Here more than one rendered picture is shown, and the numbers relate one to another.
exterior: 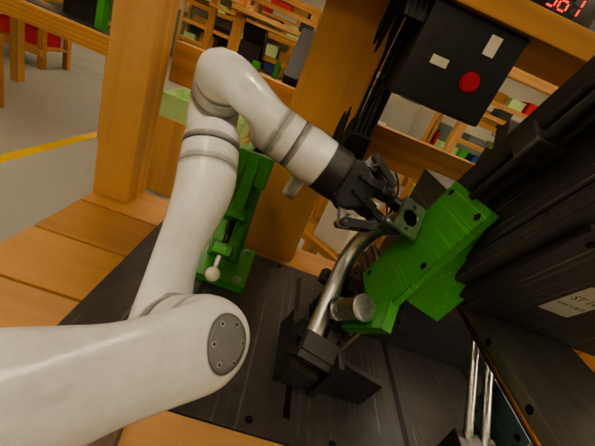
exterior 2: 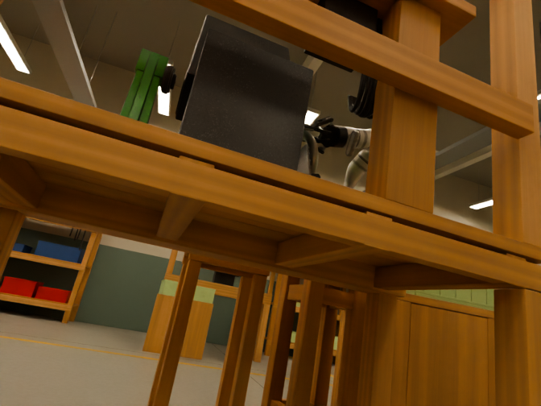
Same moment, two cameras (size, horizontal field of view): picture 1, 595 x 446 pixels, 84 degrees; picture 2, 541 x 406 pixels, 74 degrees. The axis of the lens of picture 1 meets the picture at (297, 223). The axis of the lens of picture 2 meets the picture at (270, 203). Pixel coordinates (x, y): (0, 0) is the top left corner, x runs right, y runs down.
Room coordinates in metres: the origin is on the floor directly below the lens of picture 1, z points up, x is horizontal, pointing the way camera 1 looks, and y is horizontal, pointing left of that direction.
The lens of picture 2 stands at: (1.54, -0.40, 0.58)
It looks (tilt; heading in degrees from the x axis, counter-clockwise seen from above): 18 degrees up; 170
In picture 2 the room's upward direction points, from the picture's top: 11 degrees clockwise
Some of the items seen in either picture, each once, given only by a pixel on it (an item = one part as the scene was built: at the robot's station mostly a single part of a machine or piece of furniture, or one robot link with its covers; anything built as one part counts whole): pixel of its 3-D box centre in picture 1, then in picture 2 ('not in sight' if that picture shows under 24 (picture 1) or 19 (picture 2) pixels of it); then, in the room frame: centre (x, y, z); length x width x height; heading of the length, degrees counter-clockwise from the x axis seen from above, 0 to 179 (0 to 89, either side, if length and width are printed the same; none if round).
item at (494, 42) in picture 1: (446, 66); (340, 31); (0.71, -0.14, 1.42); 0.17 x 0.12 x 0.15; 97
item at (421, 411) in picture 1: (384, 365); not in sight; (0.52, -0.27, 0.89); 1.10 x 0.42 x 0.02; 97
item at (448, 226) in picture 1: (436, 258); not in sight; (0.45, -0.21, 1.17); 0.13 x 0.12 x 0.20; 97
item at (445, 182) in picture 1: (456, 274); (242, 120); (0.67, -0.36, 1.07); 0.30 x 0.18 x 0.34; 97
